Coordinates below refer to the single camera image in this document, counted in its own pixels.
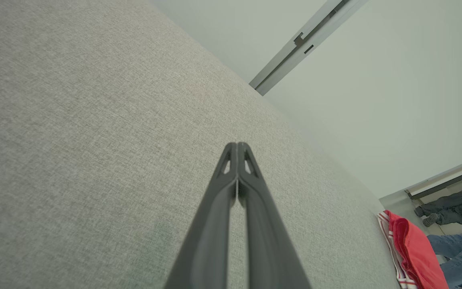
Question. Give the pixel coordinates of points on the red white basketball jersey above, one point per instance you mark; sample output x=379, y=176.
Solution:
x=417, y=253

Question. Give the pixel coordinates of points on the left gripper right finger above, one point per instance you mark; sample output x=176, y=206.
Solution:
x=267, y=241

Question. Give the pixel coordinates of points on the red basketball shorts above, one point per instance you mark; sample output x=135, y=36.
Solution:
x=391, y=241

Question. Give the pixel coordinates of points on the grey partition base rail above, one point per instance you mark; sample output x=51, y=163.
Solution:
x=447, y=180

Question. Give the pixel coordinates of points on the grey metal partition post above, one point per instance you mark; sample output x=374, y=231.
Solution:
x=287, y=60

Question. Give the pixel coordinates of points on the person in grey trousers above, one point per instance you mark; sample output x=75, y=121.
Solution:
x=455, y=206

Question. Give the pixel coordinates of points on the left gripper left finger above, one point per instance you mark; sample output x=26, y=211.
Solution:
x=207, y=241

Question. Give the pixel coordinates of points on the grey fabric sofa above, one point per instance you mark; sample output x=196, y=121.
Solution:
x=94, y=120

